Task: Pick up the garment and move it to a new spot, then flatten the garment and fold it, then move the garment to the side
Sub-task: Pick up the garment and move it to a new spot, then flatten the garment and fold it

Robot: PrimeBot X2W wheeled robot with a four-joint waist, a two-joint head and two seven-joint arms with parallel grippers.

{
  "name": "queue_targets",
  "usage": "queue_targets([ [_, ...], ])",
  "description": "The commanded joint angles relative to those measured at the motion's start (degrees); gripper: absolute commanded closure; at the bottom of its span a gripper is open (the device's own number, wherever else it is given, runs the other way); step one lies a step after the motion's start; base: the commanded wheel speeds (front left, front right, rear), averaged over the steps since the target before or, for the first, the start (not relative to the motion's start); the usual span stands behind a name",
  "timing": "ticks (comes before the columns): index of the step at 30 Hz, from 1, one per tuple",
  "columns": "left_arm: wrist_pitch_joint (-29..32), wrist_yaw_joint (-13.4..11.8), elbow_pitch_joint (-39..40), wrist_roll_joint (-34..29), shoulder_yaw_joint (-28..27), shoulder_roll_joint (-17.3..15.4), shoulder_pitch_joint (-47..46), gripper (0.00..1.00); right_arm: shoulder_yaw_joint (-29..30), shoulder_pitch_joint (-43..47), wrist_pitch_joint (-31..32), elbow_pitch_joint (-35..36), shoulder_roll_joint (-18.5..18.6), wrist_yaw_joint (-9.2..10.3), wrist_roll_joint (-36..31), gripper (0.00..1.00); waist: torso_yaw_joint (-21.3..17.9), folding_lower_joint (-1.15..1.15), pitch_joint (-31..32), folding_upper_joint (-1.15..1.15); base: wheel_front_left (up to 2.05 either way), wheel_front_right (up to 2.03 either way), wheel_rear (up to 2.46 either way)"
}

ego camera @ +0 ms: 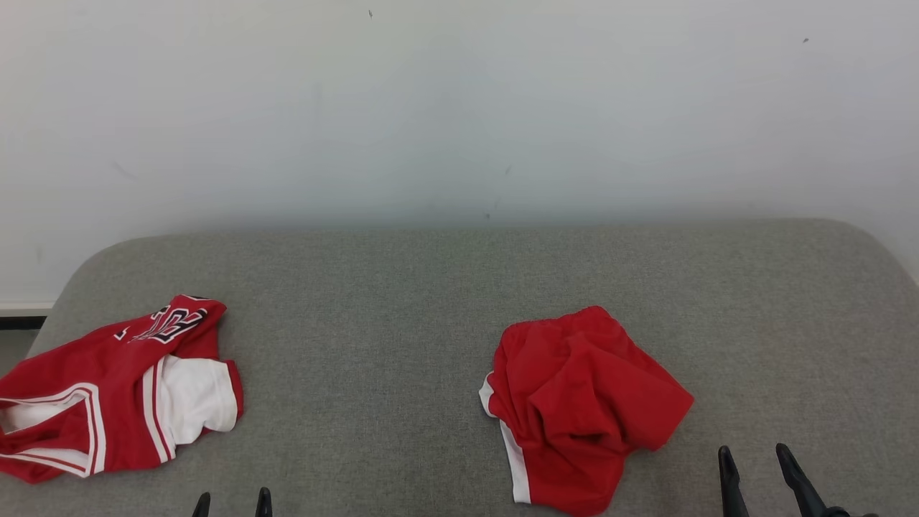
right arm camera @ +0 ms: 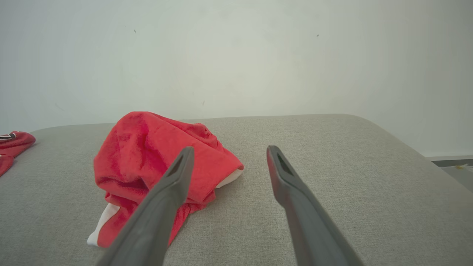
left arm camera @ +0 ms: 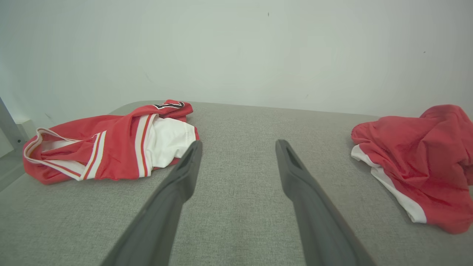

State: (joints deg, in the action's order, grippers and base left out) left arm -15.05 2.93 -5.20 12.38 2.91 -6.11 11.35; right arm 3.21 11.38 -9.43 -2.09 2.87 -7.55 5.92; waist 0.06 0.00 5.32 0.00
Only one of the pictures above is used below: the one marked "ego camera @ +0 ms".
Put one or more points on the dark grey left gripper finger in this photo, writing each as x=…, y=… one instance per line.
x=202, y=506
x=264, y=504

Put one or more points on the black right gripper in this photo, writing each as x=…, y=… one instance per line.
x=848, y=513

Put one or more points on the red basketball jersey number 23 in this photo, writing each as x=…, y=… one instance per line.
x=108, y=373

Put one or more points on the red shorts with white stripe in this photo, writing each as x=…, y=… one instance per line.
x=581, y=402

